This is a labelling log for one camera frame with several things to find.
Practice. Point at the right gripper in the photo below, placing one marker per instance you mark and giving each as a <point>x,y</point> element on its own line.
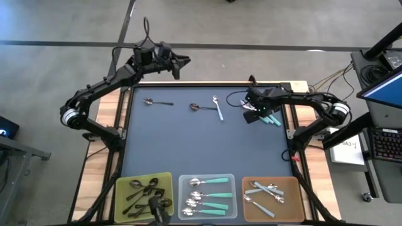
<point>267,99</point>

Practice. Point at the orange plastic bin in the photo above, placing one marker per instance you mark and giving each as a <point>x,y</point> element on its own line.
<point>289,207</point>

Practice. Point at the grey metal side table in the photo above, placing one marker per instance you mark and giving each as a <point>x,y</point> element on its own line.
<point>19,147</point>

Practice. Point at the black device with blue light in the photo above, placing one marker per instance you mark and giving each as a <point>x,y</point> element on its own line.
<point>9,127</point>

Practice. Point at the white paper pad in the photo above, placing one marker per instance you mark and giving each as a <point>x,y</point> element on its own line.
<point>345,150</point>

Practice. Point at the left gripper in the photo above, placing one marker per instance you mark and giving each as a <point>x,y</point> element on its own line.
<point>163,61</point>

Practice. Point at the black support beam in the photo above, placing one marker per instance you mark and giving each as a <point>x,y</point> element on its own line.
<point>345,134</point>

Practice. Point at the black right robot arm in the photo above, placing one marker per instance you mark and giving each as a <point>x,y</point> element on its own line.
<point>314,100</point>

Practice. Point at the yellow-green plastic bin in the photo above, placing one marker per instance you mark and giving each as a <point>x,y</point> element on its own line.
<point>121,188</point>

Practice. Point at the black frame clamp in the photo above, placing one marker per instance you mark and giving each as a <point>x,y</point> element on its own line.
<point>252,80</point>

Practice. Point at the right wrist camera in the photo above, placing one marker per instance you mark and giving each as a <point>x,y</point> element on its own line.
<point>252,116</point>

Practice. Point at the grey equipment cart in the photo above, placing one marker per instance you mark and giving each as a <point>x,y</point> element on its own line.
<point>383,119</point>

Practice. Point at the black power adapter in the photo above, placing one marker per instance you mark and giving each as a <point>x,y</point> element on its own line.
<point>392,59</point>

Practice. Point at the clear plastic bin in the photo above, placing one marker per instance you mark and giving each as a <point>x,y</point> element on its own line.
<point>234,204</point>

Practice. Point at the black pole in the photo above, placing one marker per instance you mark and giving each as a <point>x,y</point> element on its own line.
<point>383,42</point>

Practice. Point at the monitor with blue screen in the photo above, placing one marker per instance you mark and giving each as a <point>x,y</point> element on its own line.
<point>386,91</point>

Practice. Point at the dark blue-grey mat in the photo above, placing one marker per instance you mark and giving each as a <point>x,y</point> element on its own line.
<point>188,150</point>

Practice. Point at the black keyboard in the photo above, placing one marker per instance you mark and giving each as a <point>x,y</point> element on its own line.
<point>387,144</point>

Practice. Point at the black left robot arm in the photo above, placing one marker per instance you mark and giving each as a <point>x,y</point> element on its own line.
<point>100,83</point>

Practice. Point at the black aluminium frame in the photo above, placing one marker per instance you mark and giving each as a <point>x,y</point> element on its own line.
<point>204,84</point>

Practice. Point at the cart caster wheel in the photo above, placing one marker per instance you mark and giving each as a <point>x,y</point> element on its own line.
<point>366,197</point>

